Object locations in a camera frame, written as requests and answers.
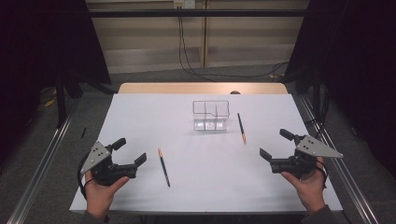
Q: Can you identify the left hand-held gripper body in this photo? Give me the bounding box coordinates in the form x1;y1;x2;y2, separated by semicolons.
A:
79;141;138;188

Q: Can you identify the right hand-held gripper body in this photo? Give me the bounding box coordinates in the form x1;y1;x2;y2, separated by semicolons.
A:
270;134;344;181

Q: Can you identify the striped black pencil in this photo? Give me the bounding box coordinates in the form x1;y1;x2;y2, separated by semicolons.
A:
157;147;171;188
237;112;247;145

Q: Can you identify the clear plastic organizer box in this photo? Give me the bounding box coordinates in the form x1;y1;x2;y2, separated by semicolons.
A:
191;100;231;132

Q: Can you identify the person's right hand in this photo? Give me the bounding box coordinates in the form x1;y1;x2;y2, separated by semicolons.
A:
280;157;327;214

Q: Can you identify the person's left hand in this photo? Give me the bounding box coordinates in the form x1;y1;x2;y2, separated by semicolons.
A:
84;170;130;220

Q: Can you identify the black metal stand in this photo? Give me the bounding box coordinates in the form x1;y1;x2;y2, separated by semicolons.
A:
312;66;321;125
55;71;68;129

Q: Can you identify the white table sheet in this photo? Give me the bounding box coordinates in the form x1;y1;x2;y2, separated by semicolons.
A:
69;92;344;214

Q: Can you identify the wooden table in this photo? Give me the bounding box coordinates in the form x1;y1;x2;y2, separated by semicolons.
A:
118;82;289;95

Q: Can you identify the dark curtain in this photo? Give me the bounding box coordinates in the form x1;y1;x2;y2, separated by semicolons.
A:
284;0;396;178
0;0;112;166

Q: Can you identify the black horizontal metal bar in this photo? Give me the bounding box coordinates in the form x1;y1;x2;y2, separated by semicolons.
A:
88;8;309;18

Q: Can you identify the left hand-held gripper cable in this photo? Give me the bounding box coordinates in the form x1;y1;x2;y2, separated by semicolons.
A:
77;152;92;200

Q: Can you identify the hand-held gripper cable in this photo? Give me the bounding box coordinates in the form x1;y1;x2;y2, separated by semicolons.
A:
77;152;92;200
316;158;329;189

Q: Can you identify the right hand-held gripper cable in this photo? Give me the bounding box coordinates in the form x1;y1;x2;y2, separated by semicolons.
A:
316;158;329;189

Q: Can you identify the aluminium floor rail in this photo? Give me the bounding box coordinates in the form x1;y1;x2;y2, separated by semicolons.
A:
6;102;78;224
300;96;379;224

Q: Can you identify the black wall cable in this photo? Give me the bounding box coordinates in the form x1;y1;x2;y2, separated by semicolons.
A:
180;15;290;78
177;15;218;82

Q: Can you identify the wooden vertical post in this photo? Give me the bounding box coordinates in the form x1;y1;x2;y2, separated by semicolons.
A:
202;0;209;68

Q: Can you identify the white wall outlet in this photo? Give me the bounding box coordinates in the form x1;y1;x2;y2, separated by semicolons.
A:
173;0;196;9

